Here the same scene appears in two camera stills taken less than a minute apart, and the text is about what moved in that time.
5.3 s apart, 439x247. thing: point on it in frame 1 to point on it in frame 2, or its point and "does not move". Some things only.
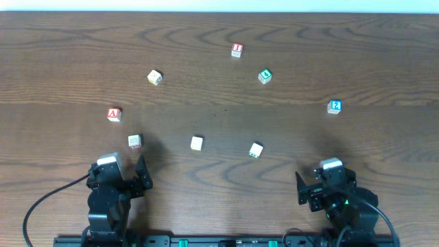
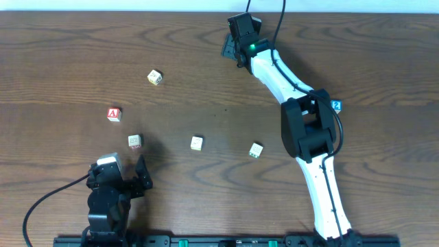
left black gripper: x=134 y=185 does not move
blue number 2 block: x=335 y=106 does not move
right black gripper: x=314 y=192 to x=230 y=46
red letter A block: x=114 y=114 does not move
